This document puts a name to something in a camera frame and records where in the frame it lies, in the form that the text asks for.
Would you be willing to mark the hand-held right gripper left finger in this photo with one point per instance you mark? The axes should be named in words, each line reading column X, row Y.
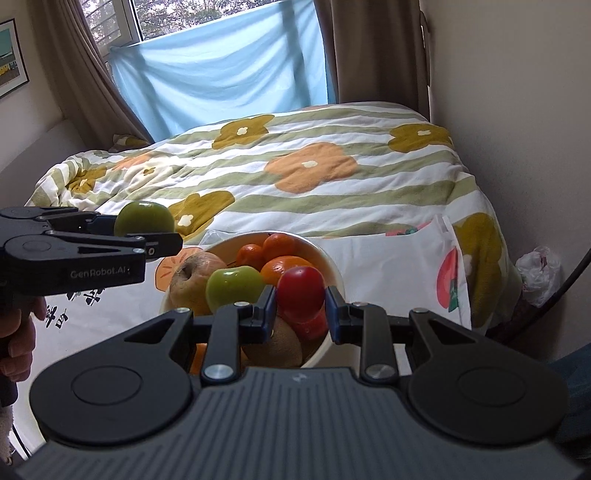
column 270, row 304

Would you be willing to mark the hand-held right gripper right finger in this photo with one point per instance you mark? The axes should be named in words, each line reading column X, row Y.
column 332, row 314

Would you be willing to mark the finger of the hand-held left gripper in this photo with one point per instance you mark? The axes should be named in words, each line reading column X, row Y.
column 92, row 224
column 157, row 244

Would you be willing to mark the red tomato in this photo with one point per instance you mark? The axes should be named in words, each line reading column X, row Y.
column 314, row 328
column 300, row 290

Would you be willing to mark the green apple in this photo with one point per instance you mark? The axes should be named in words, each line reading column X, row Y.
column 143, row 219
column 231, row 286

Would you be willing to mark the brown kiwi with green sticker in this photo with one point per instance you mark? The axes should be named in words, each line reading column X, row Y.
column 277, row 346

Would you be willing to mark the cream bowl with duck print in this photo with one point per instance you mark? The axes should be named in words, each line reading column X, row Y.
column 323, row 263

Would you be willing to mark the wrinkled yellow-red apple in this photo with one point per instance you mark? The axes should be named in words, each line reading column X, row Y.
column 194, row 281

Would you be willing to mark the person's left hand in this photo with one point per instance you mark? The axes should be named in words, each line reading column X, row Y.
column 27, row 341

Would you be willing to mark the small tangerine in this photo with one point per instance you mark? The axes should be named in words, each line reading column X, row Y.
column 249, row 256

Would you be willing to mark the white persimmon print cloth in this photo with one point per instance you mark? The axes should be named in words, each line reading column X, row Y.
column 369, row 263

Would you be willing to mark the floral striped blanket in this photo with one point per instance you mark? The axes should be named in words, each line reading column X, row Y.
column 323, row 203

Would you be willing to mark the brown curtain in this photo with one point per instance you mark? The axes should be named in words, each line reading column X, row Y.
column 369, row 50
column 78, row 69

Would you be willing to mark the light blue sheet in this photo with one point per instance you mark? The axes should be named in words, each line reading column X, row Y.
column 217, row 69

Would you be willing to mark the white plastic bag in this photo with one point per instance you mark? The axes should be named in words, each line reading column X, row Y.
column 538, row 272

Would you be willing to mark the window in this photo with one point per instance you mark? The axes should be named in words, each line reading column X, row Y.
column 184, row 14

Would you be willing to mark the dark blue cloth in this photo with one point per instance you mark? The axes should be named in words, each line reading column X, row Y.
column 575, row 383

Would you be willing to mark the framed wall picture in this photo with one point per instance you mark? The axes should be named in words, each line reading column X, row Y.
column 9, row 55

